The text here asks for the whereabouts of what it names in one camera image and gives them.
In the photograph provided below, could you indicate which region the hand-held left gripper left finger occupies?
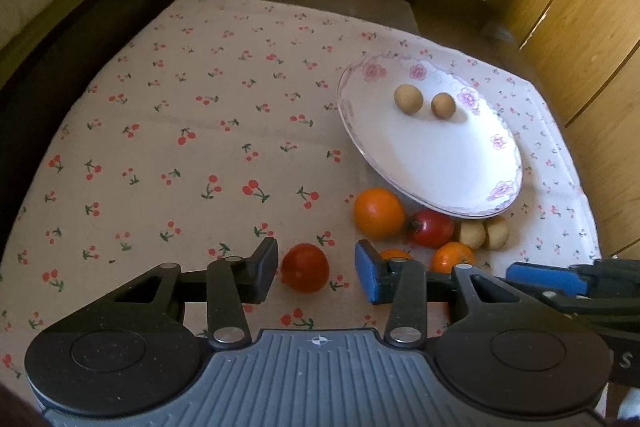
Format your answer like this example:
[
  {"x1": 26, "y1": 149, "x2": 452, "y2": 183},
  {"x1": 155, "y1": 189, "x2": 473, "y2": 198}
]
[{"x1": 97, "y1": 237, "x2": 279, "y2": 350}]

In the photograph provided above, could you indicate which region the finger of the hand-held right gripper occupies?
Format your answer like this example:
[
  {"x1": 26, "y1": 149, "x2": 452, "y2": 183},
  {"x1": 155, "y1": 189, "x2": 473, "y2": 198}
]
[{"x1": 506, "y1": 259, "x2": 640, "y2": 308}]

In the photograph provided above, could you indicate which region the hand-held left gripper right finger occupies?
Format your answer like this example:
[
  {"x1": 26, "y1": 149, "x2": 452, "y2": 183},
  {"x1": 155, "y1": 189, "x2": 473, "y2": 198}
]
[{"x1": 354, "y1": 239, "x2": 548, "y2": 349}]

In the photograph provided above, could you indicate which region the large orange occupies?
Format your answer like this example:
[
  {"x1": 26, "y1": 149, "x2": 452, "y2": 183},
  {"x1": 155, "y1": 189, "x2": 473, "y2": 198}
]
[{"x1": 354, "y1": 188, "x2": 406, "y2": 239}]

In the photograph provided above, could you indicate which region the tan potato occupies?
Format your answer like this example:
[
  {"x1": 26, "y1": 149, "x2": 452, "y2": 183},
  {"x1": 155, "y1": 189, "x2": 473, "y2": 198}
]
[
  {"x1": 431, "y1": 93, "x2": 456, "y2": 120},
  {"x1": 459, "y1": 219, "x2": 487, "y2": 250},
  {"x1": 394, "y1": 84, "x2": 424, "y2": 112},
  {"x1": 483, "y1": 216, "x2": 511, "y2": 251}
]

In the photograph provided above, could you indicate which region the white floral plate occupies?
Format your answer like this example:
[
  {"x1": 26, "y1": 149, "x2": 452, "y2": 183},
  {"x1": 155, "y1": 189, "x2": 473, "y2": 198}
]
[{"x1": 336, "y1": 51, "x2": 524, "y2": 220}]

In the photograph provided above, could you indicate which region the red tomato with dark stem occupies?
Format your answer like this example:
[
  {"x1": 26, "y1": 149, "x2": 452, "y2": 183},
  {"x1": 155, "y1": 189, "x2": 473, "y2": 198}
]
[{"x1": 406, "y1": 209, "x2": 456, "y2": 249}]

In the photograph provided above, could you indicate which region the cherry print tablecloth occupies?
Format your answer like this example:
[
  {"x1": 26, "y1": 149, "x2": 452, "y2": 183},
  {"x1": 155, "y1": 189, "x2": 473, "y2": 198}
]
[{"x1": 0, "y1": 0, "x2": 601, "y2": 388}]

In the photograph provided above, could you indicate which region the light wooden wardrobe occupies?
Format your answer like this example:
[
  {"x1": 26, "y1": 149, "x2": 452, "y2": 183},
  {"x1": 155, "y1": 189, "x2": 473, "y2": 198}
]
[{"x1": 487, "y1": 0, "x2": 640, "y2": 258}]

